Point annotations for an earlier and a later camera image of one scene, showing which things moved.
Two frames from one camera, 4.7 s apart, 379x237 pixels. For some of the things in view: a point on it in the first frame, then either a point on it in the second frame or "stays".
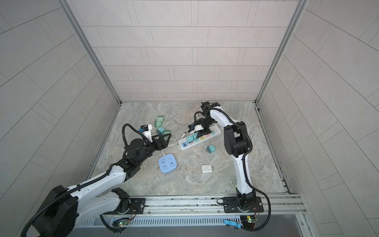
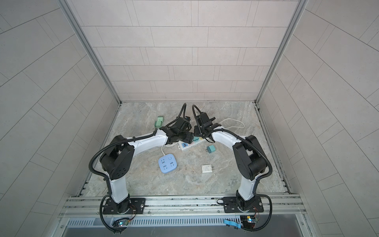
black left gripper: [160, 141] to [189, 137]
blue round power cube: [167, 163] stays
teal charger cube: [210, 148] stays
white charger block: [207, 168] stays
